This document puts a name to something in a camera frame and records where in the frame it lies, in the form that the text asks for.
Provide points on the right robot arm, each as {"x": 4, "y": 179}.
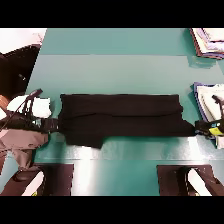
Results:
{"x": 199, "y": 180}

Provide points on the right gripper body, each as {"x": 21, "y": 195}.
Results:
{"x": 202, "y": 127}

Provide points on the black T-shirt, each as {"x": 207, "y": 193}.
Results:
{"x": 123, "y": 115}

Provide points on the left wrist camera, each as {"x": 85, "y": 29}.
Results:
{"x": 34, "y": 94}

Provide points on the pale lilac garment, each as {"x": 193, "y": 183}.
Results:
{"x": 207, "y": 44}

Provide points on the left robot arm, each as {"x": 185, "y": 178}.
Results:
{"x": 16, "y": 122}

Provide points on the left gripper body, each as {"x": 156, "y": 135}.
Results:
{"x": 51, "y": 125}

